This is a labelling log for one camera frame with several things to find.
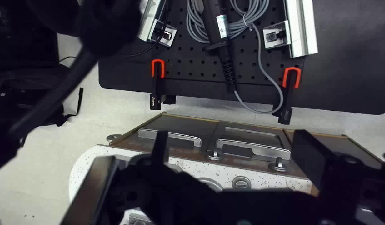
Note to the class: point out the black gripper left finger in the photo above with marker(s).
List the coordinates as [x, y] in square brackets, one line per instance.
[138, 187]

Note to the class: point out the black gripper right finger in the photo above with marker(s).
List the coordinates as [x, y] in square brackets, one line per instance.
[318, 166]

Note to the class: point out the silver toy oven knob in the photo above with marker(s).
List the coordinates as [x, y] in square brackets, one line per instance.
[278, 165]
[113, 137]
[214, 156]

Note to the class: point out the wooden toy kitchen unit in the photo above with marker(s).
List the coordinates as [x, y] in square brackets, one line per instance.
[259, 176]

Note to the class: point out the grey round stove knob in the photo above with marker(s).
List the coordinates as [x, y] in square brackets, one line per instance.
[242, 182]

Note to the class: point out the black clamp orange grip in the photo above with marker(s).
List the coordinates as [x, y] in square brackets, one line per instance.
[289, 100]
[158, 82]

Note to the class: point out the black perforated mounting board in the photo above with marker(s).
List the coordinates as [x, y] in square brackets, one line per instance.
[193, 70]

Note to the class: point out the aluminium extrusion bar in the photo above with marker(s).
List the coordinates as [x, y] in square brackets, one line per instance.
[149, 16]
[303, 29]

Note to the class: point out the silver corner bracket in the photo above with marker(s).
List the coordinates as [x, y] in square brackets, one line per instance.
[166, 32]
[276, 36]

